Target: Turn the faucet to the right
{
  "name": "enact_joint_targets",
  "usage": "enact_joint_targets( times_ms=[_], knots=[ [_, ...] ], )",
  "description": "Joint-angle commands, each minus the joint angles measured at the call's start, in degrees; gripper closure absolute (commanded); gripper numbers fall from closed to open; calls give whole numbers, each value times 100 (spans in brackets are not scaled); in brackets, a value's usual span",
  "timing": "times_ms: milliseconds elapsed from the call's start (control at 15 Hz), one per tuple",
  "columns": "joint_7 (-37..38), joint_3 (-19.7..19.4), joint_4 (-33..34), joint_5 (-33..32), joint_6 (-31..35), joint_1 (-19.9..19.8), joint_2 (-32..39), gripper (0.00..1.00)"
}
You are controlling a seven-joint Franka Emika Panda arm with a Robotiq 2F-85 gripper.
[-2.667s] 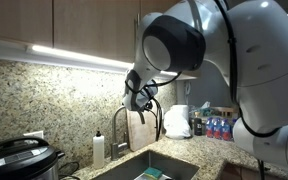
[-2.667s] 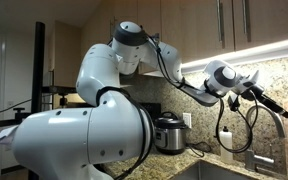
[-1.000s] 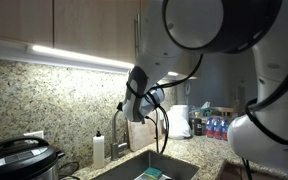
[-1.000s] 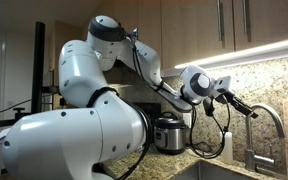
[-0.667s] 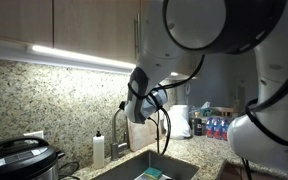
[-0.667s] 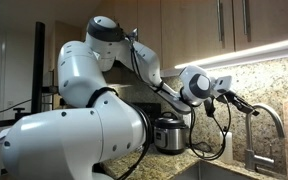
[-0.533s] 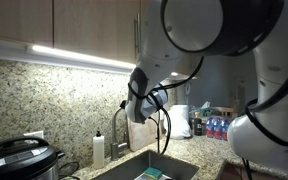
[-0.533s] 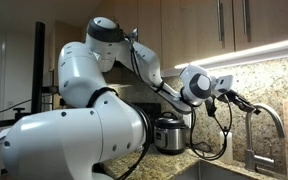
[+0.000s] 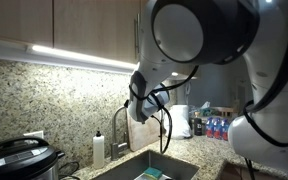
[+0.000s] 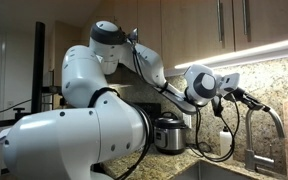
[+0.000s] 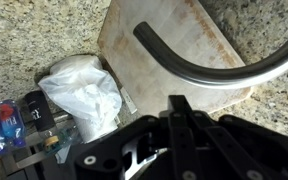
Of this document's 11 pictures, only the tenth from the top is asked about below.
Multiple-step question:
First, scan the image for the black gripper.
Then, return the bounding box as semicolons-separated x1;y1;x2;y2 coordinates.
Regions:
232;87;272;113

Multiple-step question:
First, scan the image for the steel gooseneck kitchen faucet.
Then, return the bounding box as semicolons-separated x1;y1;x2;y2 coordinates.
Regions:
244;105;286;175

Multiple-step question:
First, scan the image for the white soap bottle black cap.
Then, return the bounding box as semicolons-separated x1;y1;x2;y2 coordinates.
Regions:
219;125;234;161

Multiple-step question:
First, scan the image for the under-cabinet light strip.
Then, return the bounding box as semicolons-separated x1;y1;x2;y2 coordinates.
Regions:
163;35;288;78

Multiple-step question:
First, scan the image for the steel kitchen sink basin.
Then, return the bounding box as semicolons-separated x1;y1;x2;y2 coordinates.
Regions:
171;159;263;180

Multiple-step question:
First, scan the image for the steel black pressure cooker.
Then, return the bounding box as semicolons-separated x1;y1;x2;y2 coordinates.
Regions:
153;111;189;155

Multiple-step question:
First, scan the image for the wooden upper cabinet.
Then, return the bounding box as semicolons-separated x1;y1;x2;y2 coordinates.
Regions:
80;0;288;79

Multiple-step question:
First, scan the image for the black clamp knob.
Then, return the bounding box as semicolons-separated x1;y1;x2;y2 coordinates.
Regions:
13;106;26;122

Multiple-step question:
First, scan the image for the white paper tag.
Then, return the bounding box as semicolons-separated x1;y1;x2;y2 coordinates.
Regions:
0;127;12;146

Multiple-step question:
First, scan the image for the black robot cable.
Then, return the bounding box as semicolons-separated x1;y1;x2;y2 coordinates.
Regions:
115;28;241;180

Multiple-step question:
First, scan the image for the black cooker power cord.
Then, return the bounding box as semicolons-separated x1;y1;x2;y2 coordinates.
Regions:
186;141;213;159

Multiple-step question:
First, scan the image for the white wall outlet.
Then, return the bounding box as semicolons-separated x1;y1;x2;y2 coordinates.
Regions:
182;113;193;130

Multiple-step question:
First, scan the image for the long steel cabinet handle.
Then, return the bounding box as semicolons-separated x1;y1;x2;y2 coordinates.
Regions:
216;0;227;50
241;0;253;44

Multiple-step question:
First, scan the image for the black shelf bracket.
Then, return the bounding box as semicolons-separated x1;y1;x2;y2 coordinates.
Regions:
42;84;68;109

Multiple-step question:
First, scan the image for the thin black wire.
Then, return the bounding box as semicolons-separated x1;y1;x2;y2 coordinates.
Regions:
0;98;33;118

